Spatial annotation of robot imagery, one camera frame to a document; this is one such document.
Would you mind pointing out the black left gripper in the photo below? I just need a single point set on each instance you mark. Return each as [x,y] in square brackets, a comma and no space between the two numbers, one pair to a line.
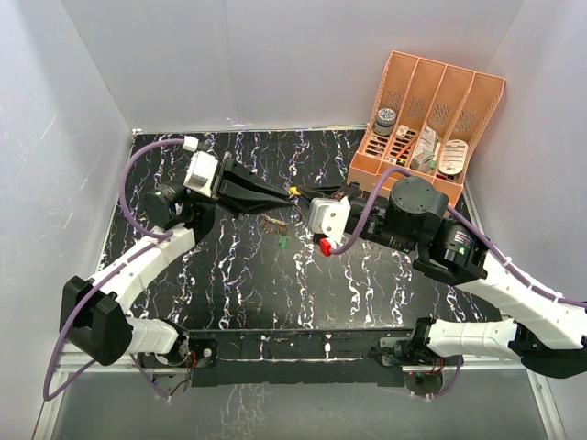
[244,194]

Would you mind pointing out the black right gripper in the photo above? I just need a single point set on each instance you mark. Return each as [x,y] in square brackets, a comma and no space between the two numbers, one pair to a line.
[326,192]

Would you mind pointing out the large metal keyring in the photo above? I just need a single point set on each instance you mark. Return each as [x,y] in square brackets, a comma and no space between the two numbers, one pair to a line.
[276,226]

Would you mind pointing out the key with green tag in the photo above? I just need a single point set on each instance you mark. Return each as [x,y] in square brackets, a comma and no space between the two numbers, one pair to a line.
[282,241]

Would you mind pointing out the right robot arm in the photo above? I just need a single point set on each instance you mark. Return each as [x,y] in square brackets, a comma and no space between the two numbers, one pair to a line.
[541,329]

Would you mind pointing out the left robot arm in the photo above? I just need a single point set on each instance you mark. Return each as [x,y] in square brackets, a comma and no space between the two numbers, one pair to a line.
[182,211]

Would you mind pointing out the grey round jar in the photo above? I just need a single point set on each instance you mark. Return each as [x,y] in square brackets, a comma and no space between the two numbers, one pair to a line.
[384,122]

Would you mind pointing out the small white card box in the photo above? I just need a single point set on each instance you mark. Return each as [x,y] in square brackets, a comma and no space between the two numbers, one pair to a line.
[402,131]

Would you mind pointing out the red pencil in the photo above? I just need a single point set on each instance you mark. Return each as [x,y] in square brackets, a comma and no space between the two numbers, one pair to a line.
[405,148]

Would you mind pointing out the white paper packet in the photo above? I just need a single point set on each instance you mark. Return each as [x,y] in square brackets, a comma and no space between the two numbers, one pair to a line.
[427,140]

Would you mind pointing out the orange plastic desk organizer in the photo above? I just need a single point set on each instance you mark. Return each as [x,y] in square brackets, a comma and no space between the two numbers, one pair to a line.
[428,118]

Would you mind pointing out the white oval blister pack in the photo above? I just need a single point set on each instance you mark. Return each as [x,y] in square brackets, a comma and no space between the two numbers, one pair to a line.
[452,158]

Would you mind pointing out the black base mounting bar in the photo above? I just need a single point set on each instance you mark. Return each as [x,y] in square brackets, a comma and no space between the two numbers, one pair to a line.
[214,358]

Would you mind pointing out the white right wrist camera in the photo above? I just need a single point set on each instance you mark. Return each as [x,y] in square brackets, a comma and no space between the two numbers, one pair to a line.
[328,217]

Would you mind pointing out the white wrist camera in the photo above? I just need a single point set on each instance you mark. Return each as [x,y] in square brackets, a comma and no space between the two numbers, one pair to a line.
[202,168]
[328,217]

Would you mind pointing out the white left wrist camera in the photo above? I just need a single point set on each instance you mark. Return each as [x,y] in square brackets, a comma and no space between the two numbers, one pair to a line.
[202,168]

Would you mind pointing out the aluminium frame rail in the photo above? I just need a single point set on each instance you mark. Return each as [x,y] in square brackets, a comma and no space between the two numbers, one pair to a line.
[94,318]

